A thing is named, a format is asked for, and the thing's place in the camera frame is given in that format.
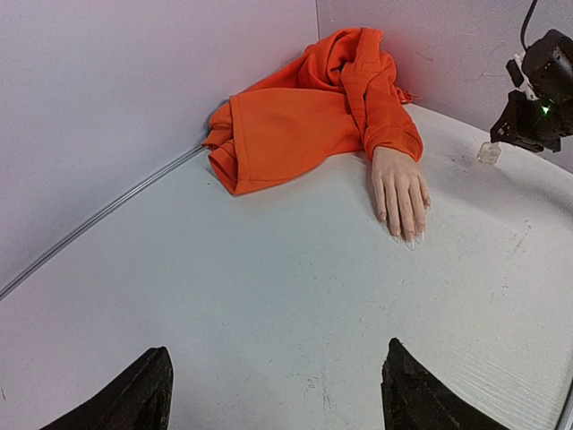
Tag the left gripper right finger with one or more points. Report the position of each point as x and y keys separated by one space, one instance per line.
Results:
x=413 y=398

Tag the orange hoodie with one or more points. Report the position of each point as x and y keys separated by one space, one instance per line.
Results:
x=339 y=96

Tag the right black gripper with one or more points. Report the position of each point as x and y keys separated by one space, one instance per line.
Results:
x=538 y=125

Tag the mannequin hand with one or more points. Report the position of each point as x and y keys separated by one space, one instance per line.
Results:
x=401 y=195

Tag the clear nail polish bottle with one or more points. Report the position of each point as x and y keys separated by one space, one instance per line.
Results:
x=489 y=153

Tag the aluminium front rail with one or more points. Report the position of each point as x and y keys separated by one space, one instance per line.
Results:
x=565 y=421

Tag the aluminium back rail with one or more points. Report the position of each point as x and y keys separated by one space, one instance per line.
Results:
x=89 y=223

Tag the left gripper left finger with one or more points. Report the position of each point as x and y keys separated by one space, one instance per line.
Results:
x=138 y=398

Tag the aluminium rail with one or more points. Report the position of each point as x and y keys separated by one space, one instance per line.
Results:
x=565 y=421
x=89 y=223

